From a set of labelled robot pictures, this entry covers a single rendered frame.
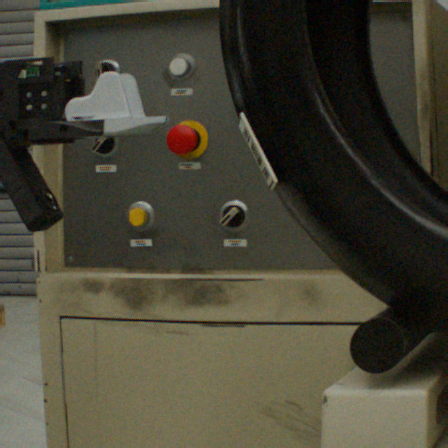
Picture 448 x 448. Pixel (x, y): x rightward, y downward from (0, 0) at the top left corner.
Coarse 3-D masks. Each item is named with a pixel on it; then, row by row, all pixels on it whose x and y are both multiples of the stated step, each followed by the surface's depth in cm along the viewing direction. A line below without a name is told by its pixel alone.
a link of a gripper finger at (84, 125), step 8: (80, 120) 115; (88, 120) 115; (96, 120) 115; (40, 128) 116; (48, 128) 115; (56, 128) 115; (64, 128) 115; (72, 128) 115; (80, 128) 115; (88, 128) 115; (96, 128) 115; (32, 136) 116; (40, 136) 115; (48, 136) 115; (56, 136) 115; (64, 136) 115; (72, 136) 115; (80, 136) 115
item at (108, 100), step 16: (112, 80) 115; (96, 96) 116; (112, 96) 116; (80, 112) 116; (96, 112) 116; (112, 112) 116; (128, 112) 115; (112, 128) 115; (128, 128) 115; (144, 128) 116
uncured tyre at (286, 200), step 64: (256, 0) 102; (320, 0) 126; (256, 64) 102; (320, 64) 126; (256, 128) 104; (320, 128) 100; (384, 128) 126; (320, 192) 101; (384, 192) 99; (384, 256) 100
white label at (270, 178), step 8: (240, 120) 103; (240, 128) 105; (248, 128) 102; (248, 136) 103; (248, 144) 105; (256, 144) 102; (256, 152) 103; (256, 160) 105; (264, 160) 102; (264, 168) 103; (264, 176) 105; (272, 176) 102; (272, 184) 103
